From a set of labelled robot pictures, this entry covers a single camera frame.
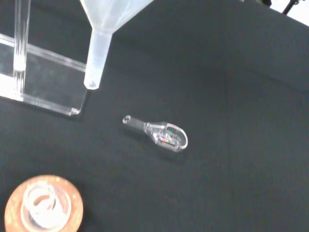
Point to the clear glass weighing funnel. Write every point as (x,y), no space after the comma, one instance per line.
(154,130)

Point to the black bench cloth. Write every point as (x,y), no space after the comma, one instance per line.
(217,120)

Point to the clear acrylic funnel stand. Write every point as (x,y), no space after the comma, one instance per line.
(48,82)

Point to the small round-bottom glass flask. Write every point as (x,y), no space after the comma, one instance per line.
(43,203)

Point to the black tripod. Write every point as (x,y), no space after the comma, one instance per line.
(289,6)

